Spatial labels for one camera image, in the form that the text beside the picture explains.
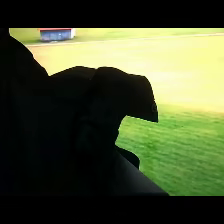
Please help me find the black garment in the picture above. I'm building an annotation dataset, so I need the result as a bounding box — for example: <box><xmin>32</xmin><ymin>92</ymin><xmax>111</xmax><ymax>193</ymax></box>
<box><xmin>0</xmin><ymin>27</ymin><xmax>160</xmax><ymax>196</ymax></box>

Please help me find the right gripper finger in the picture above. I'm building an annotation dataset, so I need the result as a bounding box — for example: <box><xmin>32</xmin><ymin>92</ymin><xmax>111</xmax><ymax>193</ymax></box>
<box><xmin>113</xmin><ymin>145</ymin><xmax>170</xmax><ymax>196</ymax></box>

